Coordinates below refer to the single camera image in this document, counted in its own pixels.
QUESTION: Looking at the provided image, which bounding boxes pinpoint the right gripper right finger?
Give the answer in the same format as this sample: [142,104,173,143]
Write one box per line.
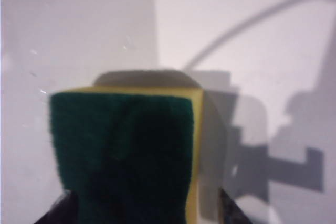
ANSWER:
[219,187,254,224]

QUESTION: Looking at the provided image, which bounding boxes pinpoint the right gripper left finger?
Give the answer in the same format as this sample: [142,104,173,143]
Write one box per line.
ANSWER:
[36,189,79,224]

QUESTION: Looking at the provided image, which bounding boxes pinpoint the yellow sponge with green scourer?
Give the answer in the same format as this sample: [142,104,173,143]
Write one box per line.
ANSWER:
[48,85,204,224]

